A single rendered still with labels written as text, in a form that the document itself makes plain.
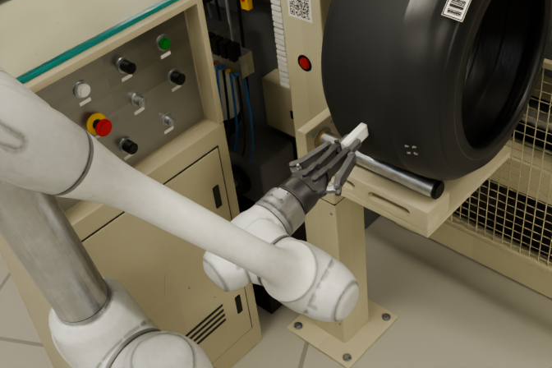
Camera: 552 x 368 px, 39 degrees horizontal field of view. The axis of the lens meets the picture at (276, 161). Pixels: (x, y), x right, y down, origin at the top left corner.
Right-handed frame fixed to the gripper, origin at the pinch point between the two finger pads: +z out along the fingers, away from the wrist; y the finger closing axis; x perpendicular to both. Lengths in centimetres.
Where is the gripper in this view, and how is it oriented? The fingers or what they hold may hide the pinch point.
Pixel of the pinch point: (354, 139)
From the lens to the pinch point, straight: 156.8
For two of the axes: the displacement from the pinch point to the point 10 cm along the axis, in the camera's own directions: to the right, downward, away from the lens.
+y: -7.3, -3.6, 5.8
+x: 2.0, 7.0, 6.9
